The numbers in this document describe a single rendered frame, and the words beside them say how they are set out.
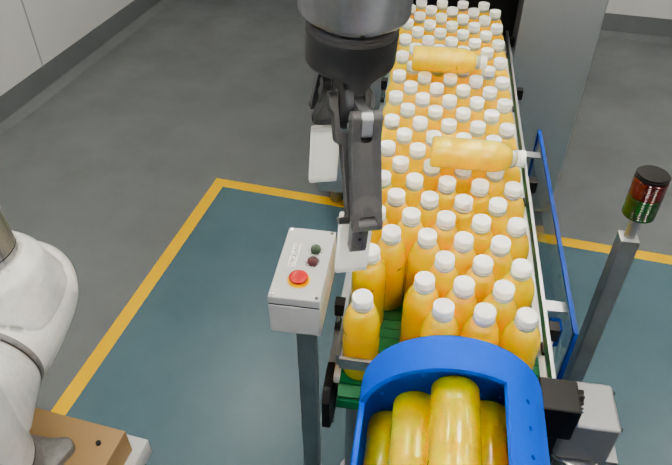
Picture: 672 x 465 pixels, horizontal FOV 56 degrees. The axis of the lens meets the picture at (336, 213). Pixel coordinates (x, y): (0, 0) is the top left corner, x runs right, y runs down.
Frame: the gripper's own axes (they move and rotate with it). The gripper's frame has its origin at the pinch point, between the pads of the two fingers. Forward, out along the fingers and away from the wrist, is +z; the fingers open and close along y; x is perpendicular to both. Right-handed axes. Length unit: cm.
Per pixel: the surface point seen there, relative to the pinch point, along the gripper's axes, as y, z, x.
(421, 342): 7.1, 33.3, -16.8
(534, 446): -10.3, 35.3, -27.3
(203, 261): 159, 163, 16
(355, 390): 22, 67, -13
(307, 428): 37, 104, -8
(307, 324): 30, 54, -4
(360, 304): 26, 45, -13
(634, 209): 32, 34, -69
